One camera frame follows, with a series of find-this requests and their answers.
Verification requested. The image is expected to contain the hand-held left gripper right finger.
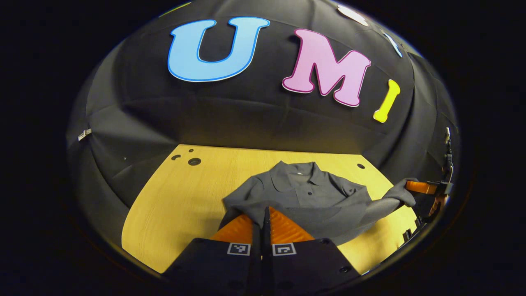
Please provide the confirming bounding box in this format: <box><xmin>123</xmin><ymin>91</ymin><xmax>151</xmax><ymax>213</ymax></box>
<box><xmin>263</xmin><ymin>206</ymin><xmax>362</xmax><ymax>296</ymax></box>

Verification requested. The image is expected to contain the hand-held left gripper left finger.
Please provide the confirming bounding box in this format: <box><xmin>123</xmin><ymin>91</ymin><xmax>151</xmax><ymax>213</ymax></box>
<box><xmin>162</xmin><ymin>207</ymin><xmax>263</xmax><ymax>296</ymax></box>

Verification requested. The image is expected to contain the grey polo shirt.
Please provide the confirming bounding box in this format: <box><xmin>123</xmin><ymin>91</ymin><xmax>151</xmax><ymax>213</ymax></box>
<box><xmin>220</xmin><ymin>160</ymin><xmax>419</xmax><ymax>246</ymax></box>

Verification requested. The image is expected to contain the black backdrop cloth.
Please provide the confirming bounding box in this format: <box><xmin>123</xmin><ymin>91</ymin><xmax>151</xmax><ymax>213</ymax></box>
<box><xmin>66</xmin><ymin>0</ymin><xmax>460</xmax><ymax>247</ymax></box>

